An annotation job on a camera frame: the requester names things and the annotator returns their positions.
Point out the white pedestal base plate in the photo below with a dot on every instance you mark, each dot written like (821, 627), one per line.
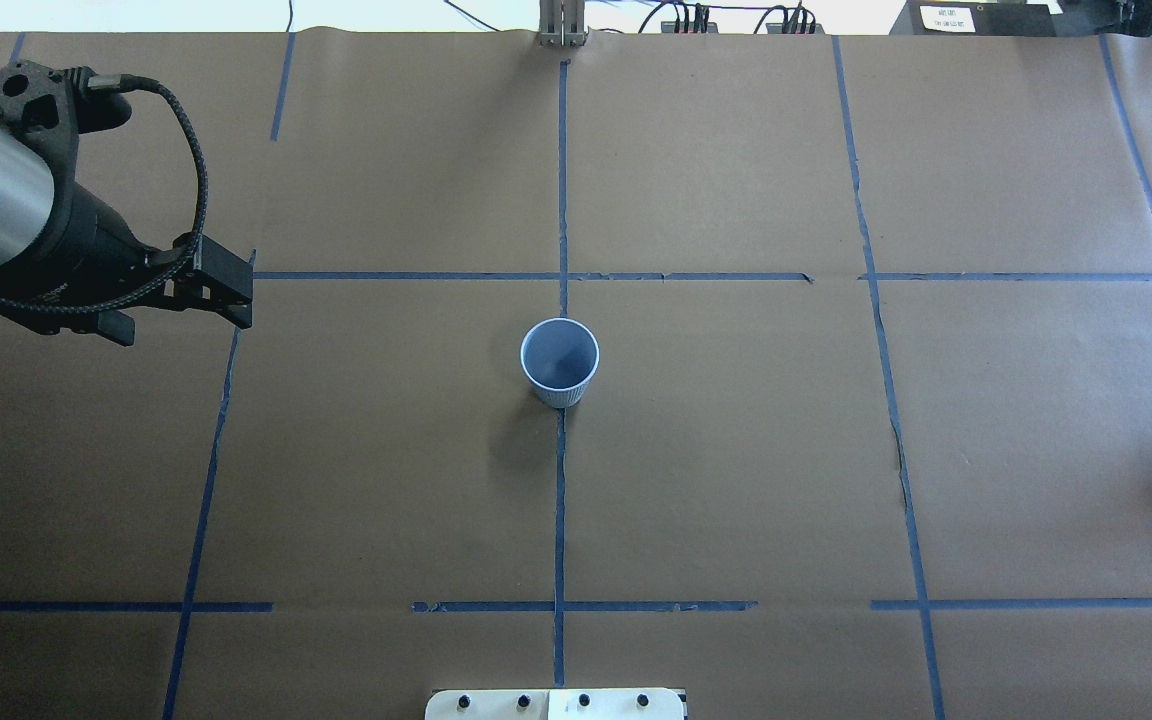
(558, 703)

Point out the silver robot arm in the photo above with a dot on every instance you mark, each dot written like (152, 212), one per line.
(35, 192)

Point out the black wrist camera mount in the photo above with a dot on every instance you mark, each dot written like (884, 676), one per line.
(50, 110)

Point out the aluminium frame post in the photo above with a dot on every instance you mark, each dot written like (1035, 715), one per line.
(562, 23)

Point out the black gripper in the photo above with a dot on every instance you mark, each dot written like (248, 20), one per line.
(96, 238)

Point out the orange black connector module far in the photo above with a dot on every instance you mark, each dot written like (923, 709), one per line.
(688, 19)

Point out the black power box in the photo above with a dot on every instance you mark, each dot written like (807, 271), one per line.
(974, 18)

